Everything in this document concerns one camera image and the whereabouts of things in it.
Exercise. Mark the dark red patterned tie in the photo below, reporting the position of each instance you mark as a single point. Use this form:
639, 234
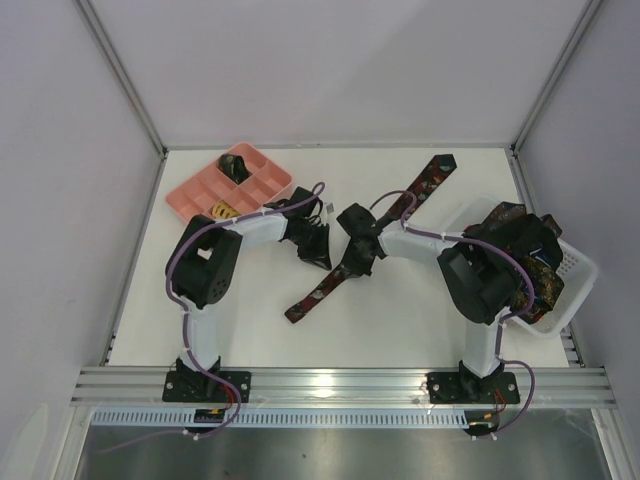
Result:
363, 230

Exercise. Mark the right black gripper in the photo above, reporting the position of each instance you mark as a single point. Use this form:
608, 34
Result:
358, 253

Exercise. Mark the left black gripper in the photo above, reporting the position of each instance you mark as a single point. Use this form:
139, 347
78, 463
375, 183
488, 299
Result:
314, 240

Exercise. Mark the rolled black yellow tie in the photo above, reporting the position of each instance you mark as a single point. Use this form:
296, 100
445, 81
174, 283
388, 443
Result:
233, 167

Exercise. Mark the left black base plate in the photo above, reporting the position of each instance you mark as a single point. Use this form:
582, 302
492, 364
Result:
193, 387

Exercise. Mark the left aluminium frame post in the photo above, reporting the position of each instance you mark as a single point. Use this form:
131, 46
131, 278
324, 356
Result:
105, 45

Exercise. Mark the aluminium front rail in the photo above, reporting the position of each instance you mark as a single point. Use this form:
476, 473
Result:
555, 388

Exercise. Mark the pink compartment organizer tray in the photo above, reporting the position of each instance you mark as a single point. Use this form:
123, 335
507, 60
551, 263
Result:
268, 182

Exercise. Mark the rolled yellow patterned tie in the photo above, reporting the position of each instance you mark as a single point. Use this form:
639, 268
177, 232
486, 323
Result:
222, 210

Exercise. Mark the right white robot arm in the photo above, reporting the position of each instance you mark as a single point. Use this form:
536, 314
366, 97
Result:
482, 282

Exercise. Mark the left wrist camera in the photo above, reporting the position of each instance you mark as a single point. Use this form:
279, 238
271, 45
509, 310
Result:
328, 213

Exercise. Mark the pile of dark ties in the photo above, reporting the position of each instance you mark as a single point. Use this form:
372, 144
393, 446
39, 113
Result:
533, 242

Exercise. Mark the white plastic basket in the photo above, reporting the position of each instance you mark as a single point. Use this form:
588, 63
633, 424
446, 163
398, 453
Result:
577, 271

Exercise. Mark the aluminium frame post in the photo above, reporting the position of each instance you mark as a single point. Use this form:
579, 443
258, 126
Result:
577, 35
105, 45

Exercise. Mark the right aluminium frame post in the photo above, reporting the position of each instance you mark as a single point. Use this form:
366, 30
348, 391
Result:
577, 35

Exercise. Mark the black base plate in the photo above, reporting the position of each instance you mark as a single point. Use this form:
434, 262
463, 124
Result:
193, 387
454, 387

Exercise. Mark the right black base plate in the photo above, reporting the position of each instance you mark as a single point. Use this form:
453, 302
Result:
454, 387

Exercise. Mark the white slotted cable duct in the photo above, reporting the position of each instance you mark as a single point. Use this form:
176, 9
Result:
282, 418

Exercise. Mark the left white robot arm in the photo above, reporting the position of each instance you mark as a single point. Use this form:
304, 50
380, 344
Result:
199, 274

